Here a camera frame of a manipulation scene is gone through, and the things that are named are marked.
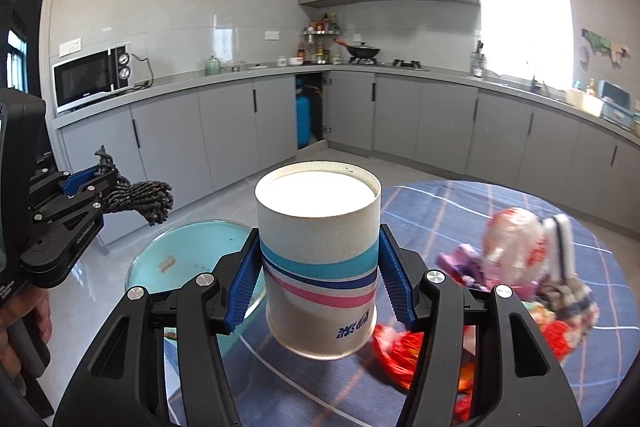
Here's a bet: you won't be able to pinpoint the gas stove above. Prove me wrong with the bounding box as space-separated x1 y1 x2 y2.
348 57 423 70

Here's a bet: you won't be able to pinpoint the grey lower cabinets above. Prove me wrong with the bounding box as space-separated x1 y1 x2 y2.
52 67 639 232

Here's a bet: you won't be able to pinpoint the purple foil wrapper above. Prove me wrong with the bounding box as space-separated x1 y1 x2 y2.
436 244 491 291

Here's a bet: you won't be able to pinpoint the black wok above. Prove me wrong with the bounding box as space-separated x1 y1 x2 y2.
333 38 380 60

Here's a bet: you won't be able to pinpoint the white red plastic bag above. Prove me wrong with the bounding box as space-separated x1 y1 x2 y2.
482 207 548 287

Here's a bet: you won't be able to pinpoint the spice rack with bottles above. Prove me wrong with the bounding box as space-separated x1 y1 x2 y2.
298 13 342 65

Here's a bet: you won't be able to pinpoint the light blue trash bin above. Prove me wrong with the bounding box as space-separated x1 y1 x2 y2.
124 219 267 358

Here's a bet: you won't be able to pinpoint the green kettle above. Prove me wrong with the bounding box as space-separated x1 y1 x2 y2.
205 55 221 76

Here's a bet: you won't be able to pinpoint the person's left hand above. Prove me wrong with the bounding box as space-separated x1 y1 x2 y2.
1 285 52 384

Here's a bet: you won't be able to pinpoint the plaid cloth scrap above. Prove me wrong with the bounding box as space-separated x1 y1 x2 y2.
537 277 600 349

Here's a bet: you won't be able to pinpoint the blue plaid tablecloth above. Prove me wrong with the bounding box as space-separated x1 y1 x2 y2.
164 178 629 427

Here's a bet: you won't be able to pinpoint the blue water filter tank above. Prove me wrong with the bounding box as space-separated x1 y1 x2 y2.
295 92 311 148

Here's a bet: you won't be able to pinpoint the blue bread box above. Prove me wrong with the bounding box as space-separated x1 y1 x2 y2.
598 80 634 130

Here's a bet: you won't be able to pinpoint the striped paper cup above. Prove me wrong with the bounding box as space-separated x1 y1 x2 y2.
255 161 382 360

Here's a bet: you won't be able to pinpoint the utensil holder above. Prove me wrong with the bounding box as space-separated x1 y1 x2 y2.
470 40 486 78

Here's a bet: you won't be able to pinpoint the white microwave oven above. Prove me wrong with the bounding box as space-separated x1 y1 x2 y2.
52 44 132 114

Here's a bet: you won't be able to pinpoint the white tissue pack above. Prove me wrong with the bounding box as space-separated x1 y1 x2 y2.
542 213 576 283

